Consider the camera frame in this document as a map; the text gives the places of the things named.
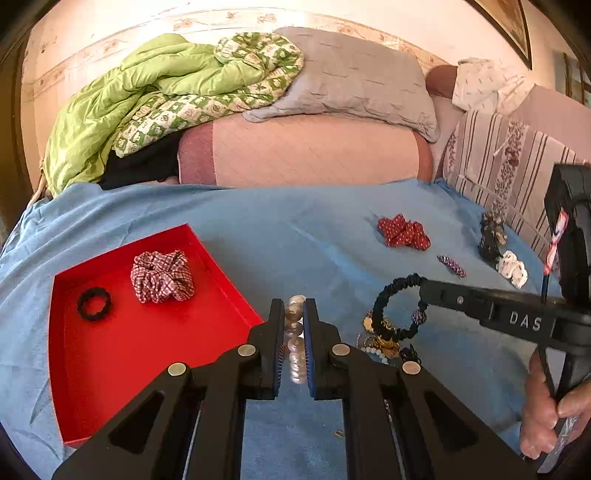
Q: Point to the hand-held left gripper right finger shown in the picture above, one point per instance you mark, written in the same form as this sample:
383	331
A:
310	341

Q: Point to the white scrunchie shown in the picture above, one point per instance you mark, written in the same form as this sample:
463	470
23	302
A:
512	270

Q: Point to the small beaded hair clip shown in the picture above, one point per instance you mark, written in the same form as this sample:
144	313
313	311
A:
451	266

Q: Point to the blue bed sheet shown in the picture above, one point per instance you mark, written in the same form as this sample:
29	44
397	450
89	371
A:
286	230

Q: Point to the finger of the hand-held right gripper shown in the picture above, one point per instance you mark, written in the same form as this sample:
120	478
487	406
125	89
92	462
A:
455	300

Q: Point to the brown pillow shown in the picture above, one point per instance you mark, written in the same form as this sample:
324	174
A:
441	81

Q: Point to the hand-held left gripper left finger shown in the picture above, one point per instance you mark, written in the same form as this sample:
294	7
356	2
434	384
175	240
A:
278	341

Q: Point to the green comforter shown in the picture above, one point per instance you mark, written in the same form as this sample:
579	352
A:
152	78

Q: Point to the white printed cloth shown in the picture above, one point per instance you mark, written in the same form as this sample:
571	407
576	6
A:
480	83

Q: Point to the red dotted scrunchie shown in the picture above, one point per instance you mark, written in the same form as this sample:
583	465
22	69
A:
401	230

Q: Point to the dark wooden door frame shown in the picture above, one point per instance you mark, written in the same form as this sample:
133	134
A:
11	138

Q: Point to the person's right hand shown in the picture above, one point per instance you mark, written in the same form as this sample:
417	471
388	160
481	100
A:
538	410

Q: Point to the black cloth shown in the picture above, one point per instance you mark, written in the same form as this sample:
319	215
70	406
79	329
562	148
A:
143	168

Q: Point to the grey pillow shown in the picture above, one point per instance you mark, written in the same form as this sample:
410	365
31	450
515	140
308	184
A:
355	74

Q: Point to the pink bolster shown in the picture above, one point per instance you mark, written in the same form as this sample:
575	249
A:
304	150

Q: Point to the red tray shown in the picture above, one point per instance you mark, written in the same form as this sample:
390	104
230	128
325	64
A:
138	355

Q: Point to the dark floral scrunchie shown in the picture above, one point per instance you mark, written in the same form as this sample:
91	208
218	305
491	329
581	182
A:
490	235

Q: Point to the striped cushion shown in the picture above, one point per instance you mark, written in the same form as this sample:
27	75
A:
503	152

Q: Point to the framed wall picture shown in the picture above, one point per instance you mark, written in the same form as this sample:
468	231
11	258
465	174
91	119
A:
510	21

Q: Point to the red plaid scrunchie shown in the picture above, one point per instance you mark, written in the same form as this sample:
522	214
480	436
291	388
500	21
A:
159	277

